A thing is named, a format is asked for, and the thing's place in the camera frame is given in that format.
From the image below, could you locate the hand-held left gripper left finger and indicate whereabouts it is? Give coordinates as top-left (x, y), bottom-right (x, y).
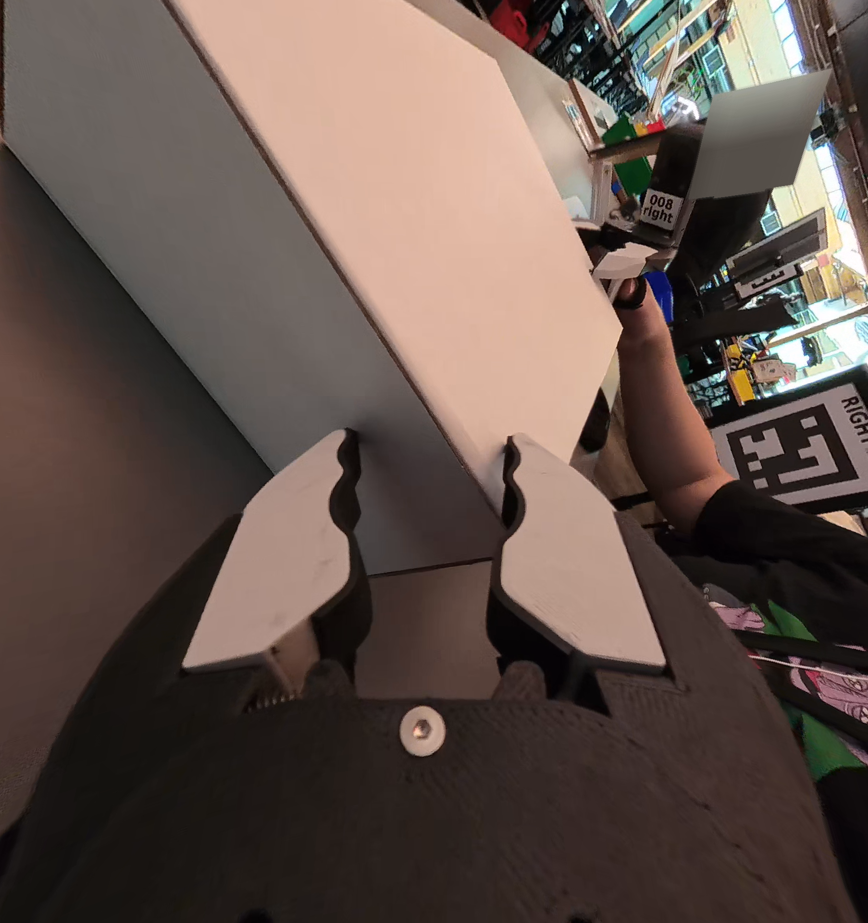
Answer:
top-left (180, 427), bottom-right (373, 697)

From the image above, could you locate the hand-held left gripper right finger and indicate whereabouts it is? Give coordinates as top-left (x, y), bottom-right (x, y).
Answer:
top-left (484, 433), bottom-right (669, 702)

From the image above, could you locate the white cardboard box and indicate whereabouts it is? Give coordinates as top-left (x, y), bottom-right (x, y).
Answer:
top-left (0, 0), bottom-right (626, 569)

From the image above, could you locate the person's right forearm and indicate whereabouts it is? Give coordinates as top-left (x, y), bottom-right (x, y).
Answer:
top-left (616, 335), bottom-right (738, 538)

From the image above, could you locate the person's right hand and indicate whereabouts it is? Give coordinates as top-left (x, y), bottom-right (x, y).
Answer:
top-left (616, 294), bottom-right (673, 341)

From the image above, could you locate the wooden framed white board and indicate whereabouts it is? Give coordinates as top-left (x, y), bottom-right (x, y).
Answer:
top-left (567, 78), bottom-right (620, 150)

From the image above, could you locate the black monitor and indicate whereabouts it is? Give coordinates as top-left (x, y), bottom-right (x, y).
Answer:
top-left (726, 209), bottom-right (829, 279)

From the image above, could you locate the person's printed shirt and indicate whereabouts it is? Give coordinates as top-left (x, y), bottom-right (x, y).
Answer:
top-left (657, 479), bottom-right (868, 923)

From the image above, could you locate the red crate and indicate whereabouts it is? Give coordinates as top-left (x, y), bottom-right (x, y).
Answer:
top-left (488, 0), bottom-right (550, 49)

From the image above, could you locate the black framed marker board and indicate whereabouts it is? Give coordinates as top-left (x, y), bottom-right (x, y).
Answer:
top-left (708, 364), bottom-right (868, 517)

